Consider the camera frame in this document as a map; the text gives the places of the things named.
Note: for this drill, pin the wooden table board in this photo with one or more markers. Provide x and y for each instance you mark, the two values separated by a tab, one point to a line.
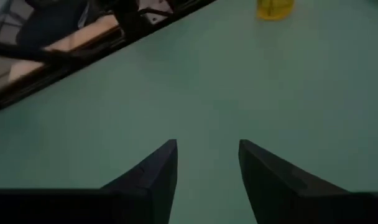
67	39

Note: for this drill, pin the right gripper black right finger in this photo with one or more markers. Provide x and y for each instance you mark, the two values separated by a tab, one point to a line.
285	199

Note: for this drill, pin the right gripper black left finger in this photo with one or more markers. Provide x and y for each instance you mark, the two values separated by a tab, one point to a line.
130	202

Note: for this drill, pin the yellow glass vase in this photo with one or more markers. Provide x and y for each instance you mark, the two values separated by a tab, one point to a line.
274	11

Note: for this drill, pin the black table edge rail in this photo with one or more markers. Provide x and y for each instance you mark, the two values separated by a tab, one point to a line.
83	60

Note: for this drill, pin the black frame post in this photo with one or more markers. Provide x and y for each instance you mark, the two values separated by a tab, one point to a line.
130	21

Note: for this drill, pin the dark office chair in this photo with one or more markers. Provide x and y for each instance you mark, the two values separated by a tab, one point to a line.
52	21

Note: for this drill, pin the black diagonal frame brace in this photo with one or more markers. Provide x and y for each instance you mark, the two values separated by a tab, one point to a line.
27	53

